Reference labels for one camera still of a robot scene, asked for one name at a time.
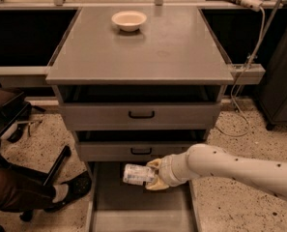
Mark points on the middle grey drawer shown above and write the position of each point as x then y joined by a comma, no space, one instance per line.
134,145

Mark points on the bottom grey drawer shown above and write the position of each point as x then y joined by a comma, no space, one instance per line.
118,207

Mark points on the grey drawer cabinet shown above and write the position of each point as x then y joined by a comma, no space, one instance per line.
172,57

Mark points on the grey drawer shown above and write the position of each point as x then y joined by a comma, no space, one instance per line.
118,207
130,116
134,145

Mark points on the dark side table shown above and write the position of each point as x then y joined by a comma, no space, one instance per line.
13,106

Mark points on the black shoe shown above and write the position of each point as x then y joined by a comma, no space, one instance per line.
70,191

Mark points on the dark cabinet on right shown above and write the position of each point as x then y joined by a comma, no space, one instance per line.
272,91

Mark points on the person's leg brown trousers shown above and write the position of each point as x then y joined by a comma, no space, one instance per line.
19,193

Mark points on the white bowl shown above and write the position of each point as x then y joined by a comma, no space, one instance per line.
129,21

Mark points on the blue plastic bottle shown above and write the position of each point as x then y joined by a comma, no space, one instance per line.
138,174

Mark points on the top grey drawer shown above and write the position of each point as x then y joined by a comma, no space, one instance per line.
130,116

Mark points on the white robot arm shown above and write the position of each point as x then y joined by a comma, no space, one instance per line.
202,160

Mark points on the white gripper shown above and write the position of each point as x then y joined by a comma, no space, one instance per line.
166,171

